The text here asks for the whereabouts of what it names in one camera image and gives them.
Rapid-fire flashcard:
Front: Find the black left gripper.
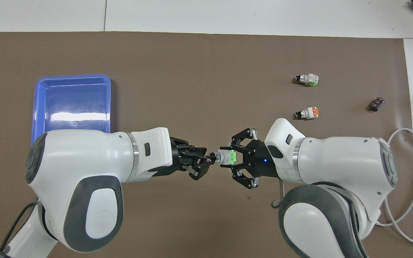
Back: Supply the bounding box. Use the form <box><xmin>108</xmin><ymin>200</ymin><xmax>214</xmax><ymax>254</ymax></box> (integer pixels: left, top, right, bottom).
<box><xmin>170</xmin><ymin>137</ymin><xmax>217</xmax><ymax>180</ymax></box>

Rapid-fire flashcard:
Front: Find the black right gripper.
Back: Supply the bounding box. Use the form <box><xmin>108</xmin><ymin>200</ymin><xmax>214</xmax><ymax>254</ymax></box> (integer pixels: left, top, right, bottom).
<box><xmin>220</xmin><ymin>128</ymin><xmax>279</xmax><ymax>190</ymax></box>

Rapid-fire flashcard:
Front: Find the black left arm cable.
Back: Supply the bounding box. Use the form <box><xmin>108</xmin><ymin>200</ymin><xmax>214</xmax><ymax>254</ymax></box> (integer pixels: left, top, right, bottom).
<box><xmin>0</xmin><ymin>200</ymin><xmax>43</xmax><ymax>253</ymax></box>

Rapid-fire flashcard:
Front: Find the brown table mat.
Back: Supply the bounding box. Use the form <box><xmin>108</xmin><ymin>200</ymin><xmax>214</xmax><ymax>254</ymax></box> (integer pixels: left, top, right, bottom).
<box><xmin>0</xmin><ymin>32</ymin><xmax>413</xmax><ymax>258</ymax></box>

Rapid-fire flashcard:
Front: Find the blue plastic tray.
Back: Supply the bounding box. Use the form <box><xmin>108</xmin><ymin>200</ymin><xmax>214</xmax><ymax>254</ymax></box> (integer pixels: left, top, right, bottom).
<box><xmin>31</xmin><ymin>74</ymin><xmax>111</xmax><ymax>147</ymax></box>

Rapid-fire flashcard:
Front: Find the small black cylindrical component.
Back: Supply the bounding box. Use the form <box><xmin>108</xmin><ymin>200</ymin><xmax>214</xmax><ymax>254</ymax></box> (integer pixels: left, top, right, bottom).
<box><xmin>369</xmin><ymin>96</ymin><xmax>386</xmax><ymax>113</ymax></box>

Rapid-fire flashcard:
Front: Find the selector switch orange contact block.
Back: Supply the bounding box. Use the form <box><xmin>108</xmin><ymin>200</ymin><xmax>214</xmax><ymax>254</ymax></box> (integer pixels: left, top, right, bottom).
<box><xmin>294</xmin><ymin>106</ymin><xmax>320</xmax><ymax>120</ymax></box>

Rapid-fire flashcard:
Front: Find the selector switch green contact block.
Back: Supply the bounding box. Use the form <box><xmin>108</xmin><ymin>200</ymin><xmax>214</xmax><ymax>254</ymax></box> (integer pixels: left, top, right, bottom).
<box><xmin>212</xmin><ymin>150</ymin><xmax>238</xmax><ymax>166</ymax></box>

